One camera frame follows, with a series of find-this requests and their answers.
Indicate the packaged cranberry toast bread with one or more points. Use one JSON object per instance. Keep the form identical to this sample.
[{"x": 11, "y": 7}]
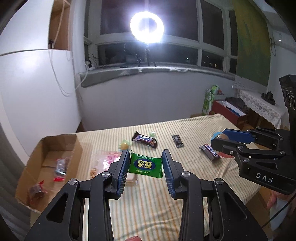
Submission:
[{"x": 102, "y": 160}]

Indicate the ring light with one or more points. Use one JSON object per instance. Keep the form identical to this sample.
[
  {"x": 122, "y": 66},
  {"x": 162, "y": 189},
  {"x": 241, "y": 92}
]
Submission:
[{"x": 147, "y": 27}]

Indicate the black object on table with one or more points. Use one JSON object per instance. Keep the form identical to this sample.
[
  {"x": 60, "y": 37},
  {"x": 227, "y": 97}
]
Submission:
[{"x": 268, "y": 97}]

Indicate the green patterned bag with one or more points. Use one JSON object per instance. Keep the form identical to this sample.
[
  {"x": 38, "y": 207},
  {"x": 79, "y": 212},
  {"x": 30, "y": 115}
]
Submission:
[{"x": 209, "y": 99}]

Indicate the Snickers bar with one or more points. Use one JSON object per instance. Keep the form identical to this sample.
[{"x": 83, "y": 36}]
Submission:
[
  {"x": 209, "y": 152},
  {"x": 145, "y": 140}
]

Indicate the yellow jelly cup green lid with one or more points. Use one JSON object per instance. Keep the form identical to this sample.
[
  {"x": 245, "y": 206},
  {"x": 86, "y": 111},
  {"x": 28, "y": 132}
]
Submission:
[{"x": 124, "y": 145}]

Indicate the red storage box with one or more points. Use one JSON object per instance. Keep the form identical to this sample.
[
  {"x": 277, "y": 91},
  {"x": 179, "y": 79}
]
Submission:
[{"x": 229, "y": 111}]

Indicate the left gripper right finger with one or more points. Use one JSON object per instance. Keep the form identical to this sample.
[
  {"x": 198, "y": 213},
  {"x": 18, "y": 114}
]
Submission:
[{"x": 229, "y": 218}]

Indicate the lace covered side table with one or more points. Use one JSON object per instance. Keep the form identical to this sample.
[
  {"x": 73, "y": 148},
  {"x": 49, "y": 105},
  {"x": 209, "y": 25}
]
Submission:
[{"x": 253, "y": 100}]

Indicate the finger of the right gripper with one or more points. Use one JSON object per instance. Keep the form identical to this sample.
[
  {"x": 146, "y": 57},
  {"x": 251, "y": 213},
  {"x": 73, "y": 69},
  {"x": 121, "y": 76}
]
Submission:
[
  {"x": 234, "y": 148},
  {"x": 238, "y": 136}
]

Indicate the person's right hand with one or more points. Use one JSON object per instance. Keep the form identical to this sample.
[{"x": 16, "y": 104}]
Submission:
[{"x": 274, "y": 196}]

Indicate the black small snack sachet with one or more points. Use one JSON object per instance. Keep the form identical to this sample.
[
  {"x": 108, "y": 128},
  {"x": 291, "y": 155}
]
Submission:
[{"x": 177, "y": 140}]

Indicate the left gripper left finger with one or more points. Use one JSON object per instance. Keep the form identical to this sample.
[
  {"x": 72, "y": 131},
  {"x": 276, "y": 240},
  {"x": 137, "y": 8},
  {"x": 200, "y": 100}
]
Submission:
[{"x": 62, "y": 219}]

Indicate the cardboard box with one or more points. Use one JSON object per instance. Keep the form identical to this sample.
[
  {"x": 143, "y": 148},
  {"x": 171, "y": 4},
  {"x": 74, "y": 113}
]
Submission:
[{"x": 41, "y": 166}]

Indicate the clear bag chocolate cake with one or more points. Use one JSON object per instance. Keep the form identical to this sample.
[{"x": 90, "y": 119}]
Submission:
[{"x": 61, "y": 169}]

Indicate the white power strip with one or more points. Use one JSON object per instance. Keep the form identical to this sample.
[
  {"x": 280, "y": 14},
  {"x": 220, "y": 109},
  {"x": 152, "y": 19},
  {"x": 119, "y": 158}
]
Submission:
[{"x": 89, "y": 65}]

